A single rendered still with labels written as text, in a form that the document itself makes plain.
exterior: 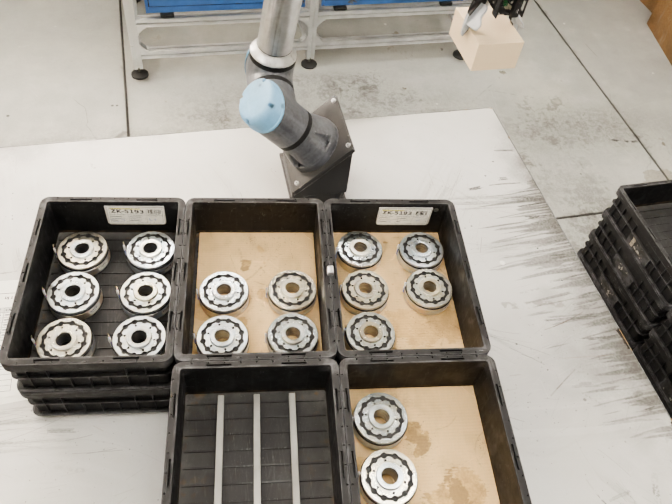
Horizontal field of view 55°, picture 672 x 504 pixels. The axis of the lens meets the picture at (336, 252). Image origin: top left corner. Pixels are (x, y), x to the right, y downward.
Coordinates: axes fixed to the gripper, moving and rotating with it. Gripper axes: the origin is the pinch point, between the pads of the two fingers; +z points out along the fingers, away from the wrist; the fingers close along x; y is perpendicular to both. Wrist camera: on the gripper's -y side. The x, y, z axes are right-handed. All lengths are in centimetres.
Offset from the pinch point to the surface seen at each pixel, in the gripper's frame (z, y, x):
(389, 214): 20, 38, -34
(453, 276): 24, 55, -23
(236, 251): 27, 38, -69
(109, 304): 27, 48, -96
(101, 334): 27, 55, -98
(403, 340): 26, 67, -38
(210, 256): 27, 39, -75
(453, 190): 39.7, 16.4, -4.5
